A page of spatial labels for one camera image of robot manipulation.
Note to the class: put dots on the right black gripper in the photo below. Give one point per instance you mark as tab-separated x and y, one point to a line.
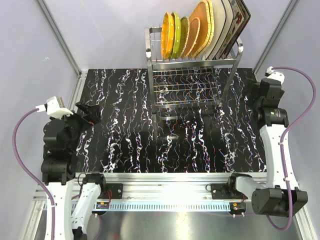
252	88

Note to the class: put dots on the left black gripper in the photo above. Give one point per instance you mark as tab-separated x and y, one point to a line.
93	115

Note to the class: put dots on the green polka-dot plate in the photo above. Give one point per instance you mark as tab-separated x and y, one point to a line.
177	35

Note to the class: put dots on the green-rimmed woven bamboo plate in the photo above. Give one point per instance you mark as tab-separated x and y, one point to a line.
184	35

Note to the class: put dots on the orange polka-dot plate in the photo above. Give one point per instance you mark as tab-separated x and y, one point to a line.
167	35

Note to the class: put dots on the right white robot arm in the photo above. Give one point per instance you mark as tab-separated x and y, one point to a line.
280	196

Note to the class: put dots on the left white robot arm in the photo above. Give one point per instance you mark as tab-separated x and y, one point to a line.
61	137

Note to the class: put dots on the steel two-tier dish rack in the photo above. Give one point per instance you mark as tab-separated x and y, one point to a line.
190	82

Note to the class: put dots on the floral patterned tray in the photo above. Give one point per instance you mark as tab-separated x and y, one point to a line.
241	17

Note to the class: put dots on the cream rectangular tray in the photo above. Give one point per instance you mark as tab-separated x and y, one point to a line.
219	16

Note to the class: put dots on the small round orange woven plate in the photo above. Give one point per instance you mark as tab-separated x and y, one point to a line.
192	46

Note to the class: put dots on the large orange woven tray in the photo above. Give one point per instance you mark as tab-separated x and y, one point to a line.
202	11

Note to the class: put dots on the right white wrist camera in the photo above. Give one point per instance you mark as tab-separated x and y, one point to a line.
274	74

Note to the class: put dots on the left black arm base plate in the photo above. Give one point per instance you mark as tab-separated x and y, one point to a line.
113	190

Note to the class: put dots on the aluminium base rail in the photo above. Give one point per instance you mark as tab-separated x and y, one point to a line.
166	187

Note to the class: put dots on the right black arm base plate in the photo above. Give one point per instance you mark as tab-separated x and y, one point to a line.
221	191

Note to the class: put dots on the slotted white cable duct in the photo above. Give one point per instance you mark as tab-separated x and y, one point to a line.
161	207

